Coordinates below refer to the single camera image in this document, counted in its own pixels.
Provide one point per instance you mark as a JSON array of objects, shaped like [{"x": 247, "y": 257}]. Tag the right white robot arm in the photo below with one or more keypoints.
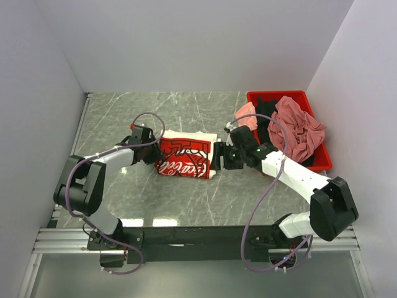
[{"x": 332, "y": 207}]

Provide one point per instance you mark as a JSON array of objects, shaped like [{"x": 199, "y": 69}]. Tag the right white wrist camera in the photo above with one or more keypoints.
[{"x": 229, "y": 128}]

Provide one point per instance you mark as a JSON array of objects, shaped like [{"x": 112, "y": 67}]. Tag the white t shirt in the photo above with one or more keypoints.
[{"x": 187, "y": 154}]

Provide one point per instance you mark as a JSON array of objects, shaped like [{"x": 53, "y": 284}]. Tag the light pink t shirt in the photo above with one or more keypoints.
[{"x": 245, "y": 116}]

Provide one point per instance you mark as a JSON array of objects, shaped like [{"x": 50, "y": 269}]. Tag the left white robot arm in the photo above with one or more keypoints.
[{"x": 82, "y": 181}]

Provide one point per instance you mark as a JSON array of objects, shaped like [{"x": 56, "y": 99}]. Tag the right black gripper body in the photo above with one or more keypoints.
[{"x": 233, "y": 157}]

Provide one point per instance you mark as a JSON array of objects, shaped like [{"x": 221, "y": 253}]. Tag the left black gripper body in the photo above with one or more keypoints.
[{"x": 152, "y": 153}]

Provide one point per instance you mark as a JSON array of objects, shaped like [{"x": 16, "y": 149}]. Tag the dusty pink t shirt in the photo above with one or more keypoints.
[{"x": 295, "y": 128}]

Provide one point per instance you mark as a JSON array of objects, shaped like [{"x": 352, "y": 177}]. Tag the black base beam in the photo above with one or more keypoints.
[{"x": 207, "y": 243}]

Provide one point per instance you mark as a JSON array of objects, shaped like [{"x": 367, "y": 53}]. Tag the black t shirt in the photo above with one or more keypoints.
[{"x": 268, "y": 108}]

